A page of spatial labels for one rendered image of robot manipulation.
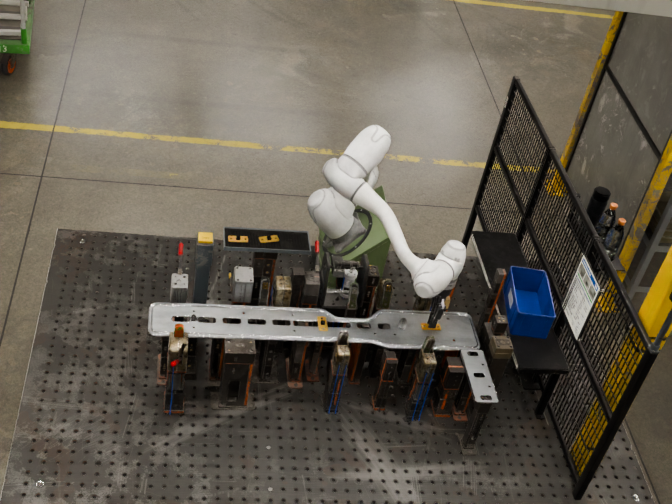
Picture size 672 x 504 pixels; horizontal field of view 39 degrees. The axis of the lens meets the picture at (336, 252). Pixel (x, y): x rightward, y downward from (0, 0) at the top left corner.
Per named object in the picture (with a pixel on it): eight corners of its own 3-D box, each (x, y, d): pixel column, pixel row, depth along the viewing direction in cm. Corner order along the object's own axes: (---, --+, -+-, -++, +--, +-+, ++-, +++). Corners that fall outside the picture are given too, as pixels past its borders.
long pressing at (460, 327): (147, 341, 375) (147, 338, 374) (149, 301, 392) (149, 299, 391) (482, 351, 401) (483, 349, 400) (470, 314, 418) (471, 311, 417)
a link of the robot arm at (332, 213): (321, 234, 465) (294, 206, 452) (344, 206, 467) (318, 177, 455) (338, 243, 452) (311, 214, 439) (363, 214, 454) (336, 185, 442)
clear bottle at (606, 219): (593, 247, 395) (609, 209, 383) (588, 237, 400) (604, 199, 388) (607, 248, 397) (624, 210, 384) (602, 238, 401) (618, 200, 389)
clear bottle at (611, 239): (600, 263, 388) (617, 224, 375) (595, 252, 393) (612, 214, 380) (615, 263, 389) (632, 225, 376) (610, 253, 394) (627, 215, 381)
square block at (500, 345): (474, 406, 416) (496, 348, 393) (470, 392, 422) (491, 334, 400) (491, 406, 418) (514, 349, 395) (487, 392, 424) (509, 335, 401)
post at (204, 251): (189, 320, 428) (196, 245, 401) (189, 309, 434) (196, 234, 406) (206, 321, 430) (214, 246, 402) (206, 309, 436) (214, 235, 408)
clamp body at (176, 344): (160, 417, 384) (165, 354, 362) (161, 389, 396) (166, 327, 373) (187, 417, 386) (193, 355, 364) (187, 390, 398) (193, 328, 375)
